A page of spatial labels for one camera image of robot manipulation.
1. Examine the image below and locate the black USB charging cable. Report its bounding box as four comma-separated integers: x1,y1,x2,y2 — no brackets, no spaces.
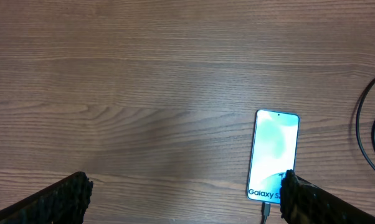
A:
260,72,375,224

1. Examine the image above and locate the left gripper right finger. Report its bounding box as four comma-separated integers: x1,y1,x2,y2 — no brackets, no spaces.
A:
280,170,375,224

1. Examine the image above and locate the Samsung Galaxy smartphone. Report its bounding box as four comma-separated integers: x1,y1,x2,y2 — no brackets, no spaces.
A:
247,110,300,204

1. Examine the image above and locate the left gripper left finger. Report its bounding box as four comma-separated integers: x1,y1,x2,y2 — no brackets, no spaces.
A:
0,171,93,224

